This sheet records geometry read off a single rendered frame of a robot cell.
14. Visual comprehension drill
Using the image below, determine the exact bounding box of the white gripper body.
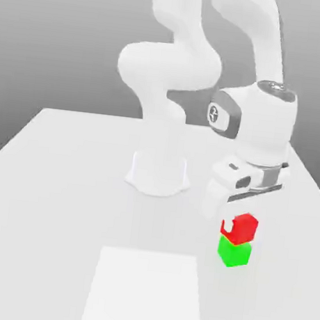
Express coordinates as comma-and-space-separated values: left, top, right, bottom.
200, 176, 285, 229

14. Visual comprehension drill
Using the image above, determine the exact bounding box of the small red cube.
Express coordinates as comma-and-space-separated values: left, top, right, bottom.
218, 210, 260, 249

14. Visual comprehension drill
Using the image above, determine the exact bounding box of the small green cube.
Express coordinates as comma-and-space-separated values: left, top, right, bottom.
215, 235, 254, 271

